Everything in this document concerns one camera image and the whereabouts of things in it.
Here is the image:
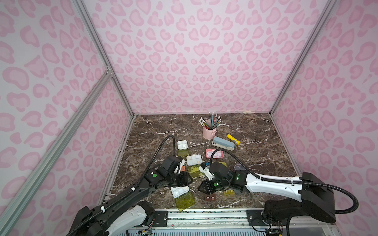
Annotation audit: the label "small dark red pillbox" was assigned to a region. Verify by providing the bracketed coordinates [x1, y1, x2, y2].
[205, 194, 217, 202]

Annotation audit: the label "small yellow pillbox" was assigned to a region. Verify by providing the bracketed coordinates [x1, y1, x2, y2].
[223, 189, 235, 196]

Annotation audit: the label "pink red rectangular pillbox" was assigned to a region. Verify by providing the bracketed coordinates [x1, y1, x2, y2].
[205, 148, 225, 159]

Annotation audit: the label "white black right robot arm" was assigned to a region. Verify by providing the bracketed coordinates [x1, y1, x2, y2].
[198, 162, 336, 224]

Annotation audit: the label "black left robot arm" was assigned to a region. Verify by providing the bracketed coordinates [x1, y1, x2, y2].
[68, 156, 193, 236]

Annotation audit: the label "green pillbox front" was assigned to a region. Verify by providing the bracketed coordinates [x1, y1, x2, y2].
[170, 186, 195, 211]

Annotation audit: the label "grey blue stapler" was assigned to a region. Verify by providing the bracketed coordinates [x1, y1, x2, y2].
[212, 137, 235, 150]

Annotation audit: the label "yellow glue stick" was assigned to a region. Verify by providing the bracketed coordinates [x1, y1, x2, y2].
[227, 134, 240, 145]

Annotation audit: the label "pink pencil cup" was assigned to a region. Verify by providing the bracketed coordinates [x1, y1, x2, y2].
[202, 120, 217, 140]

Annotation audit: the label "pencils in cup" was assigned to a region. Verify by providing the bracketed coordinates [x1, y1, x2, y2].
[199, 113, 221, 130]

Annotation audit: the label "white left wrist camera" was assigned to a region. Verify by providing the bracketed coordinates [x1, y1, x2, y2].
[177, 159, 186, 174]

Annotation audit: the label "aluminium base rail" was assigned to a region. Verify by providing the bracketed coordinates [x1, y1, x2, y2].
[119, 208, 341, 236]

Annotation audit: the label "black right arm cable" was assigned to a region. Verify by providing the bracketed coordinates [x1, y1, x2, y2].
[209, 148, 359, 236]

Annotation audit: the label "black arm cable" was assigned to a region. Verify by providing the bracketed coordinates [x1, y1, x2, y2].
[66, 134, 176, 236]
[209, 148, 359, 236]

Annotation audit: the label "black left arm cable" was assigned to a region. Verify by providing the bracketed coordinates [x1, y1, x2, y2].
[66, 134, 176, 236]

